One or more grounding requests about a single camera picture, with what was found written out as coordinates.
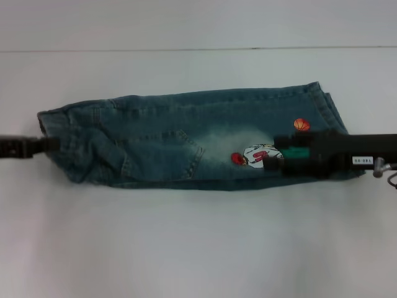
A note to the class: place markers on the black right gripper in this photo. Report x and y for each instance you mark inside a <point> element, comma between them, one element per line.
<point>347,149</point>

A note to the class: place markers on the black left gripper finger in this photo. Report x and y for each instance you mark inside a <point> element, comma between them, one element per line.
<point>21,146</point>

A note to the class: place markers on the blue denim shorts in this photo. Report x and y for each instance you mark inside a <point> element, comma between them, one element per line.
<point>161,146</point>

